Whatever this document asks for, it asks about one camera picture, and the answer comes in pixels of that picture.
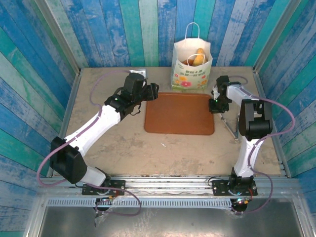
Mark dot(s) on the white floral paper bag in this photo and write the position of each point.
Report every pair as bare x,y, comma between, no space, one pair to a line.
190,76

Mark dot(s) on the golden orange fake croissant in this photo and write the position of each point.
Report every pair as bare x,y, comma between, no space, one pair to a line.
198,59

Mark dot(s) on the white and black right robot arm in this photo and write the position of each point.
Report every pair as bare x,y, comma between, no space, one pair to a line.
243,158

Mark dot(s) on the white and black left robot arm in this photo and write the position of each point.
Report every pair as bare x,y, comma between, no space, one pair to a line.
86,130

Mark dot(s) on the brown plastic tray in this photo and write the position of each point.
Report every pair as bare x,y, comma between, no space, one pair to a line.
177,113

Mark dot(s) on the small circuit board with LEDs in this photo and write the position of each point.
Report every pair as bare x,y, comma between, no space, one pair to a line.
242,201
107,198

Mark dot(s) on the grey metal sheet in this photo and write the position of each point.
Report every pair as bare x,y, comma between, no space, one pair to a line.
172,222

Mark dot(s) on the clear plastic scrap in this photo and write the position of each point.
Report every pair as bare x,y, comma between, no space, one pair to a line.
100,217

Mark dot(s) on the aluminium side rail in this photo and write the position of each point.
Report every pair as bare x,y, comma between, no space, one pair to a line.
280,150
71,103

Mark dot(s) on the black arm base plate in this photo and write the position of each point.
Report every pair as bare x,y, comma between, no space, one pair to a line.
222,187
116,185

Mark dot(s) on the aluminium corner post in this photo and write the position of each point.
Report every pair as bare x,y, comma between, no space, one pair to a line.
276,37
61,42

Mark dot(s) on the aluminium mounting rail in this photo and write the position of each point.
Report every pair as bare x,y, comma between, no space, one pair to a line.
168,186

